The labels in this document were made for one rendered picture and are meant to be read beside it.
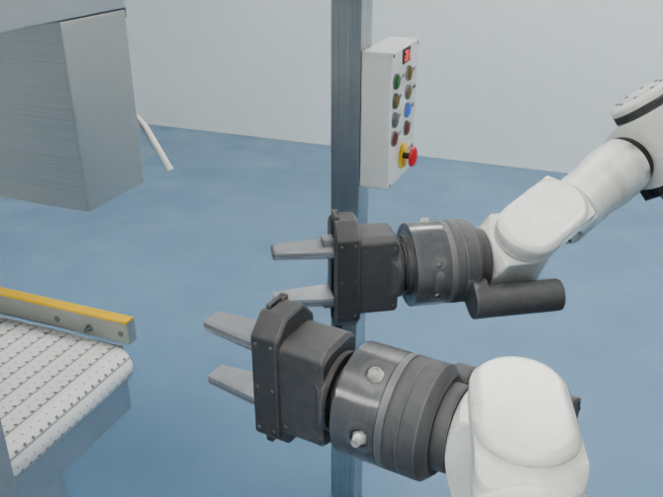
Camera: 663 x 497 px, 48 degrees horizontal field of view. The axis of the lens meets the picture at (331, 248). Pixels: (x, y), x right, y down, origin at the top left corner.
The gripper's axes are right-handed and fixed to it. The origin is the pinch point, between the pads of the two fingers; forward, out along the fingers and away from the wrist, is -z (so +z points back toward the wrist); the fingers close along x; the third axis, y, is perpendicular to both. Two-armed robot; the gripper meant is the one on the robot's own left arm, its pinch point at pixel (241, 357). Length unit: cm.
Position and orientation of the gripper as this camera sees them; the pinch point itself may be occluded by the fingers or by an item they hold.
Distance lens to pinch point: 63.2
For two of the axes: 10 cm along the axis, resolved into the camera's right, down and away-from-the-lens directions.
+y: 4.9, -3.7, 7.9
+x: 0.0, 9.1, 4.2
